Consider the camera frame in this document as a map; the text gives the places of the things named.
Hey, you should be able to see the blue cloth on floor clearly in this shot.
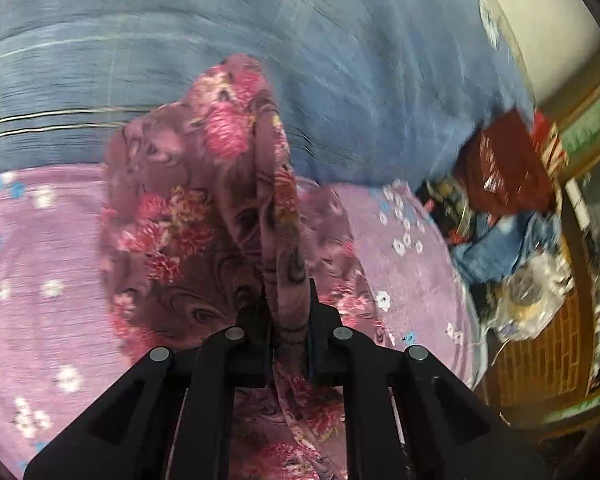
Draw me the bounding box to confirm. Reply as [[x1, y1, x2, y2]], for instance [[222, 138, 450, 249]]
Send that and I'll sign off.
[[451, 211, 562, 285]]

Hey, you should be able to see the purple floral garment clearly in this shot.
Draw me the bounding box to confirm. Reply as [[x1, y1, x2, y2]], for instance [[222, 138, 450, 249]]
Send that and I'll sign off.
[[99, 53, 397, 480]]

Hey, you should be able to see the lilac flowered bedsheet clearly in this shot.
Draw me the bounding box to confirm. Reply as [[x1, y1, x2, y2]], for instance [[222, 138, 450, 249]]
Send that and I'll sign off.
[[0, 165, 486, 479]]

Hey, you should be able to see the red plastic bag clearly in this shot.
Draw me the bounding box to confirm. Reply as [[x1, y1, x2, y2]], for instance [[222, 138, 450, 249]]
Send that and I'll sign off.
[[453, 110, 568, 218]]

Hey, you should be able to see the clear plastic bag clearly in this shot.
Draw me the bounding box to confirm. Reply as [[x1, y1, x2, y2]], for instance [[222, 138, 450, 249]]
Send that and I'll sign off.
[[489, 252, 574, 344]]

